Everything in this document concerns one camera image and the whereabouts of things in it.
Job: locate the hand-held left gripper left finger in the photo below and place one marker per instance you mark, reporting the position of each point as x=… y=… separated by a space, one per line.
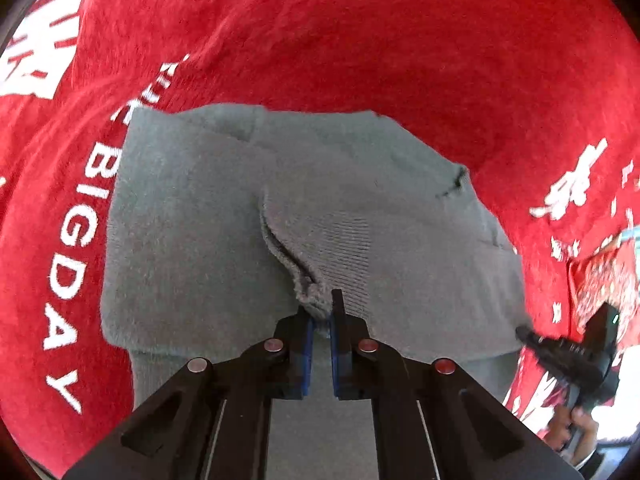
x=307 y=355

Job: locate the red patterned cloth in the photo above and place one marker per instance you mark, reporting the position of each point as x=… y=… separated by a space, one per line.
x=600 y=275

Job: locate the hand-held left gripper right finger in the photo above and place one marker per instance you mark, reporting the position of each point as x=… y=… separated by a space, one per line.
x=337 y=355

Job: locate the person's right hand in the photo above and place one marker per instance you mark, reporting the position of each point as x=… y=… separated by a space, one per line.
x=582 y=425

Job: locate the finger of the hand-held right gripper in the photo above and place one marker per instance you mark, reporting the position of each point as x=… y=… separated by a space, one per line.
x=547 y=347

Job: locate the red printed blanket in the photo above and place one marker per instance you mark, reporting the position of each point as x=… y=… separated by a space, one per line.
x=350 y=35

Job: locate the grey towel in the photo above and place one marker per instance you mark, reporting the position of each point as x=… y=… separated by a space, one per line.
x=200 y=220

